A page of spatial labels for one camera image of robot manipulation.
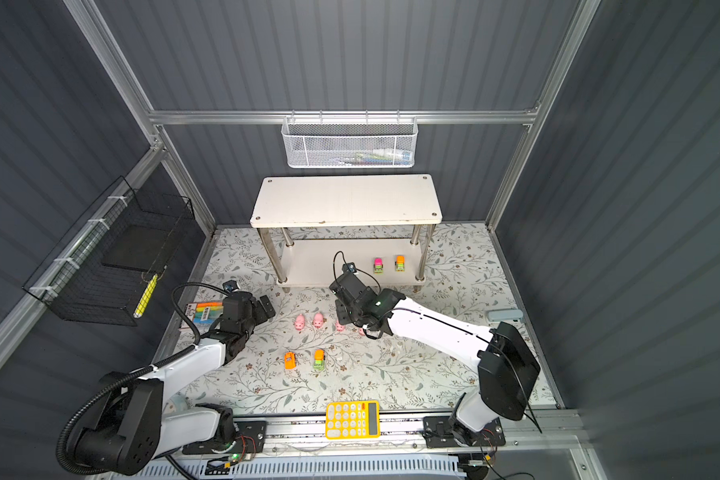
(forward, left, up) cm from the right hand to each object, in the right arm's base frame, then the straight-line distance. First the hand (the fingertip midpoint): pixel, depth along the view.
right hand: (348, 307), depth 82 cm
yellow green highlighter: (-5, +46, +15) cm, 48 cm away
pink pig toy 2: (+2, +11, -13) cm, 17 cm away
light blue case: (+4, -49, -14) cm, 51 cm away
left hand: (+5, +29, -6) cm, 30 cm away
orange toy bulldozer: (-11, +17, -12) cm, 23 cm away
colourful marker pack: (+4, +47, -11) cm, 48 cm away
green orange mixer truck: (-11, +9, -11) cm, 18 cm away
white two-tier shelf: (+14, +8, +18) cm, 24 cm away
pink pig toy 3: (0, +4, -12) cm, 13 cm away
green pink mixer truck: (+19, -9, -6) cm, 21 cm away
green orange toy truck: (+20, -16, -6) cm, 26 cm away
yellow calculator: (-25, -1, -13) cm, 28 cm away
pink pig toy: (+1, +16, -12) cm, 20 cm away
